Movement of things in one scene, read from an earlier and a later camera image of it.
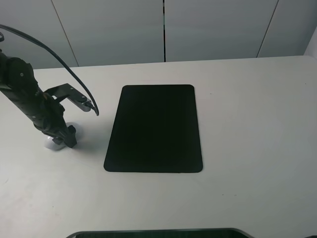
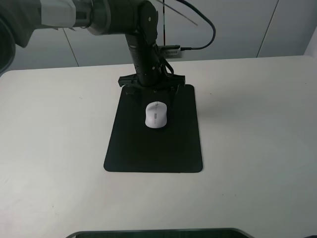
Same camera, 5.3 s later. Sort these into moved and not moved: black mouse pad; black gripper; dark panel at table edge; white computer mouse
Moved: white computer mouse; black gripper
Not moved: black mouse pad; dark panel at table edge
